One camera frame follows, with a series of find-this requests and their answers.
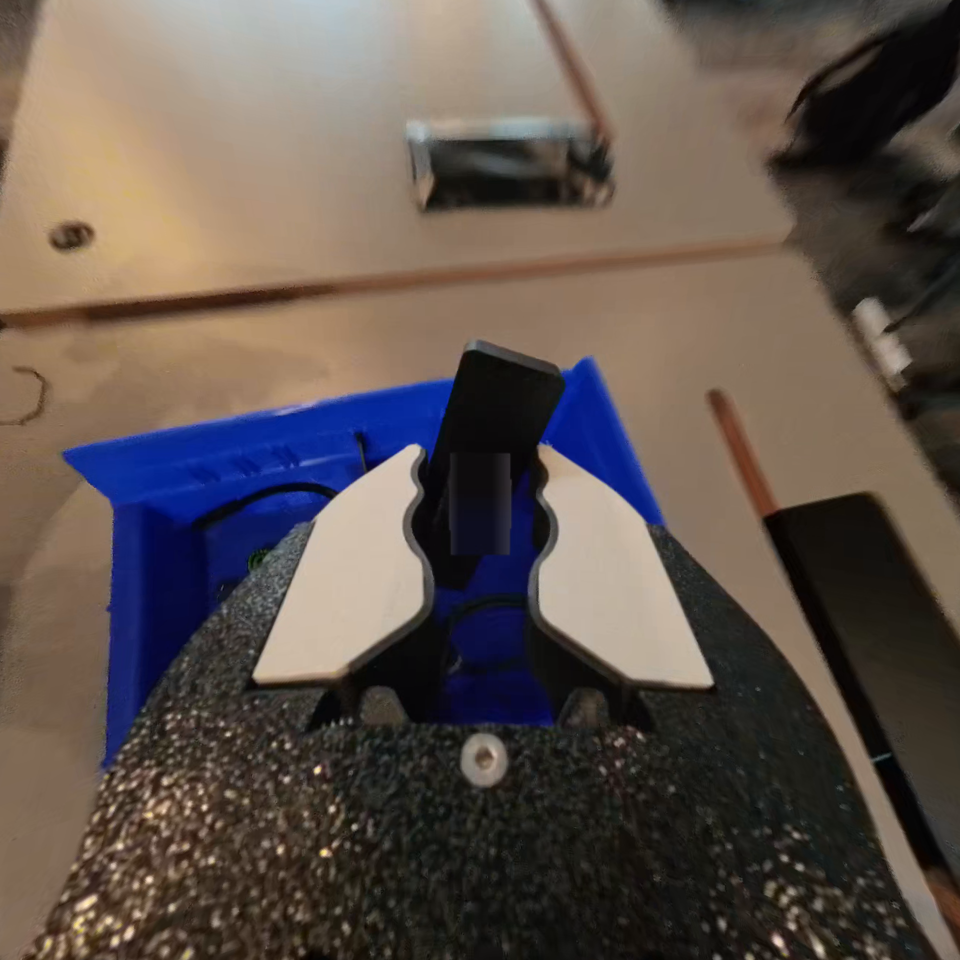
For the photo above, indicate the blue plastic bin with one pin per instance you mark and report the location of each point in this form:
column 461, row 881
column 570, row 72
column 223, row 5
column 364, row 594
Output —
column 225, row 465

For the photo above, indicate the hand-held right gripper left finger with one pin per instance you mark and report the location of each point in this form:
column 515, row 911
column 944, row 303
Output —
column 352, row 570

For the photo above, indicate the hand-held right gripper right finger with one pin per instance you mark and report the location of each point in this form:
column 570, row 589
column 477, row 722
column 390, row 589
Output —
column 607, row 592

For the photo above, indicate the black rectangular device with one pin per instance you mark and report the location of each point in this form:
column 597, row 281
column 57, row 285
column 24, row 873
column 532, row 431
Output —
column 499, row 405

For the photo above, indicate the round table hole cap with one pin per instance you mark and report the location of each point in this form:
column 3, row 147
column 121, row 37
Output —
column 71, row 236

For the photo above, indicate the flat black box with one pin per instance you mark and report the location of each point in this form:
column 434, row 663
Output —
column 877, row 600

